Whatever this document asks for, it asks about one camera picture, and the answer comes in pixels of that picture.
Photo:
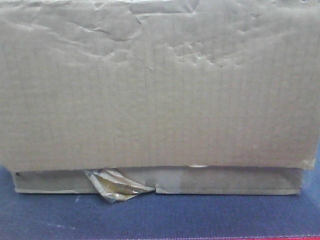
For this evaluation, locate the crumpled clear packing tape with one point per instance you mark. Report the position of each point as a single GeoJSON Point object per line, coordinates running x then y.
{"type": "Point", "coordinates": [115, 187]}

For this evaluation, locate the blue fabric mat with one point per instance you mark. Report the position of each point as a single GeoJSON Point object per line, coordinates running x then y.
{"type": "Point", "coordinates": [159, 217]}

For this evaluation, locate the large brown cardboard box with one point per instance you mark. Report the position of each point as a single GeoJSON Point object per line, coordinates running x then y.
{"type": "Point", "coordinates": [187, 96]}

